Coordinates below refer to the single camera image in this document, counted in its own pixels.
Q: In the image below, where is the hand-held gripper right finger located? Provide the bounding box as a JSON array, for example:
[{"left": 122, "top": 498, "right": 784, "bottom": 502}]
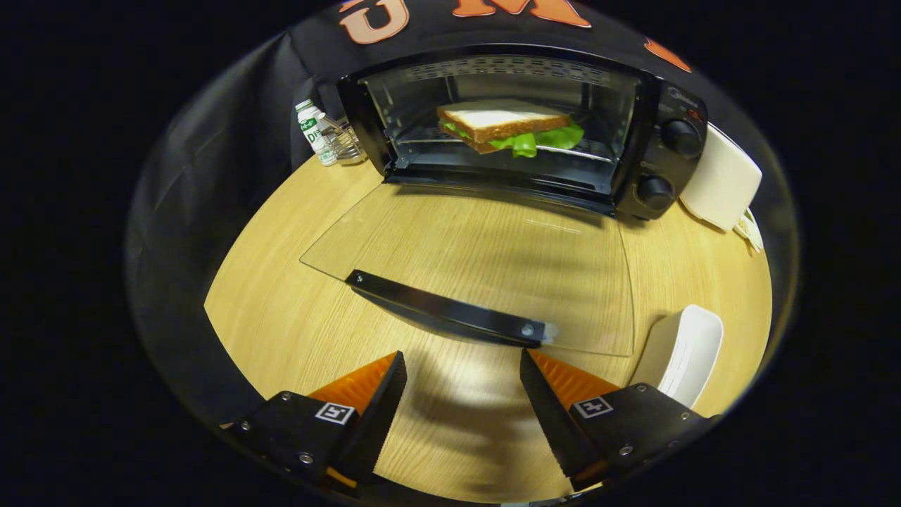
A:
[{"left": 519, "top": 348, "right": 713, "bottom": 492}]

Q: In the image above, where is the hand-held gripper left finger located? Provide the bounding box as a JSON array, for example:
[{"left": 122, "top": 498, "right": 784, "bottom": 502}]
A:
[{"left": 224, "top": 351, "right": 408, "bottom": 494}]

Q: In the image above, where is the black toaster oven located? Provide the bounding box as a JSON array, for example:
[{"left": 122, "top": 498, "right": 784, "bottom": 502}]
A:
[{"left": 300, "top": 43, "right": 709, "bottom": 357}]

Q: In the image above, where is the lettuce sandwich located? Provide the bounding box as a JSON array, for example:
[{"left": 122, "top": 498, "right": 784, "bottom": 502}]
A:
[{"left": 436, "top": 98, "right": 586, "bottom": 159}]

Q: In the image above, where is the white toaster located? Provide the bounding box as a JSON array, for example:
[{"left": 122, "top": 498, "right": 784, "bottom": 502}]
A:
[{"left": 679, "top": 123, "right": 764, "bottom": 232}]

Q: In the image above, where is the white plastic tray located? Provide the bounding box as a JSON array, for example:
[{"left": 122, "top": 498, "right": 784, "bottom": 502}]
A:
[{"left": 628, "top": 303, "right": 725, "bottom": 411}]

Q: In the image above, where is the small white condiment dish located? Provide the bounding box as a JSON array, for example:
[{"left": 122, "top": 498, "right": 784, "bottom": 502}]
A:
[{"left": 732, "top": 207, "right": 765, "bottom": 254}]

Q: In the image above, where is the black backdrop cloth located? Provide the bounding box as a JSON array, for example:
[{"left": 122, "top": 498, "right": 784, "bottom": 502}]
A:
[{"left": 127, "top": 0, "right": 800, "bottom": 439}]

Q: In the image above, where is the small white drink bottle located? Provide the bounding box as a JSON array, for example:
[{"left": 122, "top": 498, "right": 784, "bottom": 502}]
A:
[{"left": 295, "top": 99, "right": 339, "bottom": 168}]

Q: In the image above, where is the metal wire rack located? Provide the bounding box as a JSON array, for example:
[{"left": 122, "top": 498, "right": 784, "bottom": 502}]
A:
[{"left": 320, "top": 115, "right": 367, "bottom": 167}]

